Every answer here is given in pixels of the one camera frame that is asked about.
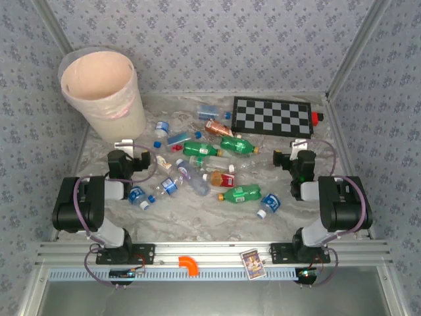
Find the aluminium mounting rail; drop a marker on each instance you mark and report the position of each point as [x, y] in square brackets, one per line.
[210, 251]

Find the small red plastic piece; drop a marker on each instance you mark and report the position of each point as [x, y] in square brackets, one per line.
[176, 148]

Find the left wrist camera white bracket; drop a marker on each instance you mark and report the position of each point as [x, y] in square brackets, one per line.
[126, 146]

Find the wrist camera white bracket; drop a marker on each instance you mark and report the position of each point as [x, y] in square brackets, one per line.
[297, 146]
[126, 146]

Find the small blue label water bottle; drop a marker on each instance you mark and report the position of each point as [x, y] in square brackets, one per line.
[162, 128]
[271, 202]
[136, 194]

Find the green plastic bottle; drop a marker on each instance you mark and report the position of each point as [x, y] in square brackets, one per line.
[200, 148]
[240, 194]
[238, 145]

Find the red push button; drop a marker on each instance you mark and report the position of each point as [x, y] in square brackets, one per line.
[316, 118]

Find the aluminium frame post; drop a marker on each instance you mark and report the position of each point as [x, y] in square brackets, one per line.
[54, 26]
[356, 46]

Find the clear bottle white cap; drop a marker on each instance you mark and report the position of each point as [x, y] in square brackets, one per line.
[190, 176]

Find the clear bottle blue label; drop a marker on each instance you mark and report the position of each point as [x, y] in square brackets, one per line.
[169, 187]
[179, 138]

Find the black grey checkerboard panel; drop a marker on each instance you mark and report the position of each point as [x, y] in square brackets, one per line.
[271, 116]

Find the printed picture card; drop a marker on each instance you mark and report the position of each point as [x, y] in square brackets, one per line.
[253, 265]

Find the beige plastic waste bin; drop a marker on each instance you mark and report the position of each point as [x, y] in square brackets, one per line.
[126, 128]

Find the small circuit board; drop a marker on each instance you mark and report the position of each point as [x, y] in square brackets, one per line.
[123, 273]
[307, 273]

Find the clear unlabelled plastic bottle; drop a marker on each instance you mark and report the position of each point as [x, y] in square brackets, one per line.
[232, 168]

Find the clear bottle green label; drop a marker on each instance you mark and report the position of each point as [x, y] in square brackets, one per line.
[210, 162]

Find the clear soda water bottle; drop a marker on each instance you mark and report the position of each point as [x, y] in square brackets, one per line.
[207, 111]

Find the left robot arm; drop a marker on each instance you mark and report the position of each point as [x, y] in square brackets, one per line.
[70, 210]

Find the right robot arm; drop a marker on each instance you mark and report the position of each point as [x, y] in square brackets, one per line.
[342, 204]

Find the orange elbow piece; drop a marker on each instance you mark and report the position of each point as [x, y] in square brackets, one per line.
[192, 268]

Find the orange drink bottle red label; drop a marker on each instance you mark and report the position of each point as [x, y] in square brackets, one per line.
[222, 179]

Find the grey metal panel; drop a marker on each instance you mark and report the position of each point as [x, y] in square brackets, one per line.
[210, 299]

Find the aluminium table edge rail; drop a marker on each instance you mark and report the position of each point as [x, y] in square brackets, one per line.
[348, 164]

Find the brown coffee drink bottle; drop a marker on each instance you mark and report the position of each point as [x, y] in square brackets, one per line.
[218, 127]

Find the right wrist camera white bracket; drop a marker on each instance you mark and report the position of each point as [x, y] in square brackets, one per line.
[297, 146]

